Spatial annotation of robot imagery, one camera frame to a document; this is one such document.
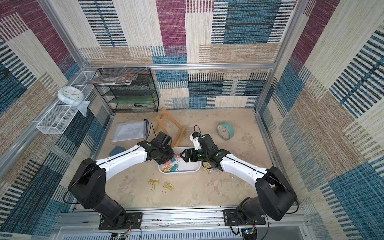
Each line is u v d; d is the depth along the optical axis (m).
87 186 0.44
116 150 0.98
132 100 1.08
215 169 0.63
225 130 0.97
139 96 1.15
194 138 0.76
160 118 0.87
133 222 0.73
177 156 0.82
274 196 0.42
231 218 0.73
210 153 0.65
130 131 1.08
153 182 0.84
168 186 0.83
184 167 0.90
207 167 0.71
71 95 0.75
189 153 0.74
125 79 0.88
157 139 0.69
